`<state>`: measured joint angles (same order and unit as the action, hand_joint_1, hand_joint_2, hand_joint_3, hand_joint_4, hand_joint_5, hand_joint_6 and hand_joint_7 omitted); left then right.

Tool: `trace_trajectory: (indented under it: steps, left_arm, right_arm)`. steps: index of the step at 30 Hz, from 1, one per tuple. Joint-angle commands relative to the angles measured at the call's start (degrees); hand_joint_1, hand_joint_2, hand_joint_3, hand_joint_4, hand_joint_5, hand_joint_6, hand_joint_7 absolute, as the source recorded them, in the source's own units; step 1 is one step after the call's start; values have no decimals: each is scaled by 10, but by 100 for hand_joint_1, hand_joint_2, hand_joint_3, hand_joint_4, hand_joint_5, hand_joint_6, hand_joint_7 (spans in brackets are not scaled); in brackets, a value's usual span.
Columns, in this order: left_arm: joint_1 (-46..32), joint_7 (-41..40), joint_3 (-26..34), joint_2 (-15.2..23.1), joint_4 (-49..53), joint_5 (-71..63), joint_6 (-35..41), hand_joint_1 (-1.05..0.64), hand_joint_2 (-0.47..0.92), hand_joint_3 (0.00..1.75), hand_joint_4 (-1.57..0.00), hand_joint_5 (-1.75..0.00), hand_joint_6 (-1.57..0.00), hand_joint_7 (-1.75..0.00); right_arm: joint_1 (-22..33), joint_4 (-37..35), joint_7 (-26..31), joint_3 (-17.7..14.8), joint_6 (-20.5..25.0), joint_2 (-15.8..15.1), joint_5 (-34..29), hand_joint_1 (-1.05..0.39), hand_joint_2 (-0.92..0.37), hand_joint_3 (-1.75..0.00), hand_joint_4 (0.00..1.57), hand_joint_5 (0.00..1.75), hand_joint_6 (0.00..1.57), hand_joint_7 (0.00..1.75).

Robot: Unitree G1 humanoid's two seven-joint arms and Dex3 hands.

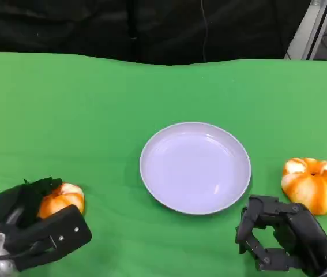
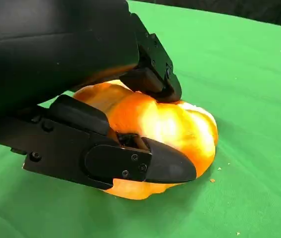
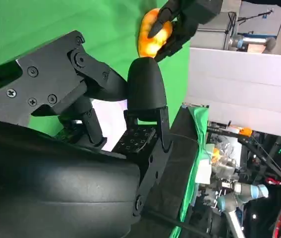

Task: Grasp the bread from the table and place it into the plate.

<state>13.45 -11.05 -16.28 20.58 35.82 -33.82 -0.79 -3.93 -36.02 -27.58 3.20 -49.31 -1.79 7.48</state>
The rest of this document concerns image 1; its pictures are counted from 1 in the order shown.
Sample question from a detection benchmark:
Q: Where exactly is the black camera cable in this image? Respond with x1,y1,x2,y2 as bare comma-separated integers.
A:
0,236,57,260

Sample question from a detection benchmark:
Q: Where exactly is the thin grey hanging cable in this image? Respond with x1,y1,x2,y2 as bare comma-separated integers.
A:
200,0,209,63

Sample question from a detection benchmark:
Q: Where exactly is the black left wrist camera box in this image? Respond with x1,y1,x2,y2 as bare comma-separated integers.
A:
4,204,93,271

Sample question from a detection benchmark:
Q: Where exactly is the lilac plate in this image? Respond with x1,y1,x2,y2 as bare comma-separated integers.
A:
139,121,252,216

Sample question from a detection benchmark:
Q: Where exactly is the aluminium frame profile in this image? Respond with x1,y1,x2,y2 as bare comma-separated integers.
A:
284,0,327,61

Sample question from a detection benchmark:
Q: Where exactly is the orange white toy bread roll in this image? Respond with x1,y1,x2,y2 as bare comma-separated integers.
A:
280,157,327,216
36,182,85,219

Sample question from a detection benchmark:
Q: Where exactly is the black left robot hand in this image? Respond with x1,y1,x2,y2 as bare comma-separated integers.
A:
0,177,63,234

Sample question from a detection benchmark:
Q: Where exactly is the black backdrop curtain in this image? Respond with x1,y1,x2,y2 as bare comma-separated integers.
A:
0,0,314,66

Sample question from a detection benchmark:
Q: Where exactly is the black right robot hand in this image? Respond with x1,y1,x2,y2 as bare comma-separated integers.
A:
234,194,327,277

